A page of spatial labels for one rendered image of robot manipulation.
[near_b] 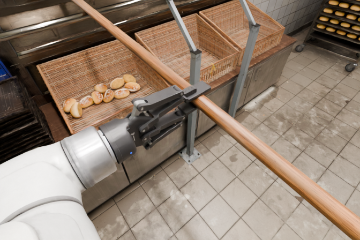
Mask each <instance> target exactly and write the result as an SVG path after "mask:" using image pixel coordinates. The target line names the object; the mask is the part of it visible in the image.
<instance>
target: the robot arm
mask: <svg viewBox="0 0 360 240"><path fill-rule="evenodd" d="M210 90H211V86H210V85H208V84H207V83H205V82H204V81H200V82H198V83H196V84H194V85H191V86H189V87H187V88H185V89H183V90H181V89H180V88H179V87H177V86H176V85H173V86H170V87H168V88H165V89H163V90H161V91H158V92H156V93H153V94H151V95H148V96H146V97H140V98H134V99H133V100H132V101H131V103H132V104H133V105H134V106H133V110H132V112H131V113H129V114H128V115H127V116H126V117H124V118H123V119H118V118H115V119H113V120H111V121H109V122H107V123H105V124H103V125H101V126H99V130H98V131H97V130H96V128H95V127H93V126H90V127H88V128H86V129H84V130H82V131H80V132H78V133H76V134H74V135H72V136H70V137H66V138H64V139H63V140H61V141H59V142H57V143H54V144H51V145H48V146H43V147H38V148H36V149H33V150H31V151H28V152H26V153H24V154H21V155H19V156H17V157H14V158H12V159H10V160H8V161H6V162H4V163H2V164H0V240H101V239H100V236H99V234H98V232H97V231H96V229H95V227H94V224H93V223H92V221H91V220H90V219H89V217H88V216H87V214H86V212H85V210H84V207H83V202H82V198H81V193H82V192H84V191H85V190H87V189H88V188H91V187H92V186H94V184H96V183H97V182H99V181H101V180H102V179H104V178H106V177H107V176H109V175H110V174H112V173H114V172H115V171H116V170H117V167H116V164H115V162H117V163H118V164H120V163H122V162H123V161H125V160H127V159H128V158H130V157H132V156H133V155H135V154H136V152H137V149H136V147H139V146H144V147H145V149H146V150H147V151H148V150H150V149H151V148H152V147H153V146H154V145H155V144H156V143H157V142H159V141H160V140H162V139H163V138H164V137H166V136H167V135H169V134H171V133H172V132H173V131H175V130H176V129H178V128H179V127H180V126H182V125H183V122H182V120H183V119H184V118H185V116H187V115H188V114H190V113H192V112H194V111H195V110H197V109H198V108H197V107H196V106H195V105H194V104H192V103H191V102H190V101H192V100H194V99H196V98H197V97H199V96H201V95H203V94H205V93H206V92H208V91H210ZM181 103H182V104H181ZM176 106H178V108H176ZM174 108H175V111H172V112H170V113H168V112H169V111H171V110H172V109H174ZM166 113H168V114H166ZM175 123H176V124H175Z"/></svg>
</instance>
